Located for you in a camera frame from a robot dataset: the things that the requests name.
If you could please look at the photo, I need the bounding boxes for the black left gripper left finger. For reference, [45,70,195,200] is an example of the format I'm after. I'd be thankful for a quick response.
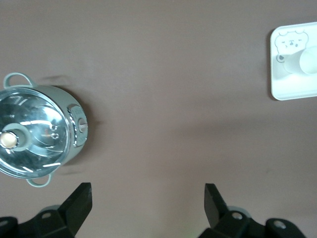
[0,182,93,238]

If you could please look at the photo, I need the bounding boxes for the green electric cooking pot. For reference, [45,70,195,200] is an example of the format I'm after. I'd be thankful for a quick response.
[0,72,89,187]

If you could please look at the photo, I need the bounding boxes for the white bear print tray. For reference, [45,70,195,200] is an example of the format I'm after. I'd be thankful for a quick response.
[269,21,317,101]

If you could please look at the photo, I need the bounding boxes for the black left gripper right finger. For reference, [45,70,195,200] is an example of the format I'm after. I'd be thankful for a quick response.
[199,183,304,238]

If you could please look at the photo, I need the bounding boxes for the glass pot lid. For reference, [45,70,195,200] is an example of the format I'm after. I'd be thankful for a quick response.
[0,87,69,179]

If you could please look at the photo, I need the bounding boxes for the white plastic cup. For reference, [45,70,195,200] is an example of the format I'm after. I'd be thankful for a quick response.
[282,46,317,75]

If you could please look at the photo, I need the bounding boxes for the brown table cover mat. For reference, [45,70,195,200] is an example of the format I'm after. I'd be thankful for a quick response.
[0,0,317,238]

